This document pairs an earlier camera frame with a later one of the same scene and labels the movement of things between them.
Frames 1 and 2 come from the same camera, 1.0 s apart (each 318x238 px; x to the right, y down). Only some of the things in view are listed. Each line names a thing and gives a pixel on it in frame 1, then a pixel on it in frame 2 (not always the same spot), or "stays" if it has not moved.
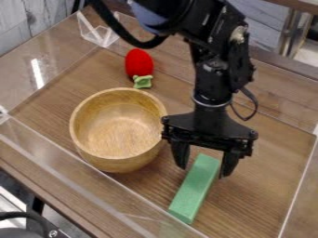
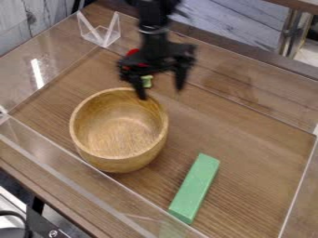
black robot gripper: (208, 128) to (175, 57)
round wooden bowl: (115, 128) stays
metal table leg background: (295, 29) stays
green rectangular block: (193, 188) stays
